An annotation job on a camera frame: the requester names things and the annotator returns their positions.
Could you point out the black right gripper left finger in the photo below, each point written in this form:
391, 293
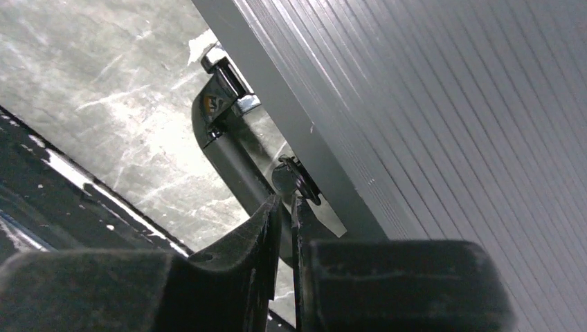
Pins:
224, 287

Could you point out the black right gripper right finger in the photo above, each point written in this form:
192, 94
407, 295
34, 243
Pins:
402, 285

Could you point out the black poker set case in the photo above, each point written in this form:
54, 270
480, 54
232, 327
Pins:
437, 119

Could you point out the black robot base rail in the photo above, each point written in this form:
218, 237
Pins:
49, 202

